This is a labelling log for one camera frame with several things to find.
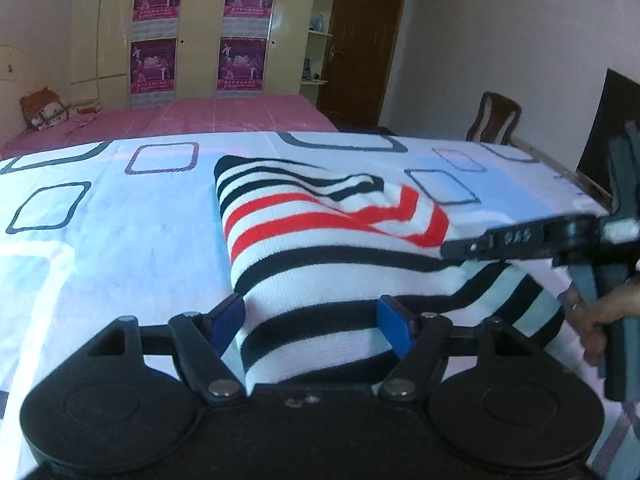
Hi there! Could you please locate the white patterned bed quilt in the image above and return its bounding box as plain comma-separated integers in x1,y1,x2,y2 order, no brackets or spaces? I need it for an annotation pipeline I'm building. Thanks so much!
1,132,639,479

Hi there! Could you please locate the pink bed sheet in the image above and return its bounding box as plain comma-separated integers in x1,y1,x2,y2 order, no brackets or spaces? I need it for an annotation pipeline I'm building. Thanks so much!
1,96,336,159

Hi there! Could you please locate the person's right hand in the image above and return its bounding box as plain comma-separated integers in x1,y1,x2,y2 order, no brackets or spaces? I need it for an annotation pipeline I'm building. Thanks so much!
559,275,640,366

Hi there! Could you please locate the upper right purple poster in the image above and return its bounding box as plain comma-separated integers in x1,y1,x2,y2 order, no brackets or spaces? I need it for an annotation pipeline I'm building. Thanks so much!
221,0,273,39

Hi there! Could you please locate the cream rounded headboard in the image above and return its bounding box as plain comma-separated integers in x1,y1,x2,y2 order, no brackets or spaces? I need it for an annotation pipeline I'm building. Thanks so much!
0,44,32,145

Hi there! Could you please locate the lower right purple poster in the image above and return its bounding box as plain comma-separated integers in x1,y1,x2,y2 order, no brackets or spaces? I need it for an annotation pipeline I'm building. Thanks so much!
216,37,266,96

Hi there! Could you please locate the white red black striped sweater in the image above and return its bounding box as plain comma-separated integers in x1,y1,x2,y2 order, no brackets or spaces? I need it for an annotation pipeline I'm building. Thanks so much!
214,155,564,386

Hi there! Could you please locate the cream wardrobe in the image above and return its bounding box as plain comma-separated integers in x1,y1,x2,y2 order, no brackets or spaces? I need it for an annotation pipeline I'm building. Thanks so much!
70,0,314,110

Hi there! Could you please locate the dark wooden chair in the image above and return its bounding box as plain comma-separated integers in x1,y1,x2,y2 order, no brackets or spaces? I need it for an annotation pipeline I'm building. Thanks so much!
465,91,522,145

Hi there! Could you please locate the purple poster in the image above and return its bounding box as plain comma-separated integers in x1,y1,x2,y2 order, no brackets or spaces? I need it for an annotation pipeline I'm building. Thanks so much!
130,0,181,42
221,0,273,39
129,38,176,108
216,37,266,96

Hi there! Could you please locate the teal gripper handle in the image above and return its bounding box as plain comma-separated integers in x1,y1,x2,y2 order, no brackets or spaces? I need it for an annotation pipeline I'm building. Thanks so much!
579,119,639,402

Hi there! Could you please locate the upper left purple poster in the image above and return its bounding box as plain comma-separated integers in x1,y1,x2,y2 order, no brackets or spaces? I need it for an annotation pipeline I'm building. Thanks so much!
130,0,181,42

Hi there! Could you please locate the cream corner shelf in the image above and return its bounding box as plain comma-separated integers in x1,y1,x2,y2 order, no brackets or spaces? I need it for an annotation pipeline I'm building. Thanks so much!
300,0,334,106

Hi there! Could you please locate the dark wooden door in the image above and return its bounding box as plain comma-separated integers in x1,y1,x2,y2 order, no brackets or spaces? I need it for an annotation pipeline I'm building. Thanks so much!
317,0,404,131

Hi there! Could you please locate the lower left purple poster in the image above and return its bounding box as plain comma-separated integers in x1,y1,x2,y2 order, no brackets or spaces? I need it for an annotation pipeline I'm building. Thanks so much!
129,38,176,108

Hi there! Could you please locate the orange striped cartoon pillow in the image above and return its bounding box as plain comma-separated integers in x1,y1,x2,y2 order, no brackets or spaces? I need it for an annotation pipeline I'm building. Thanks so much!
20,87,70,131

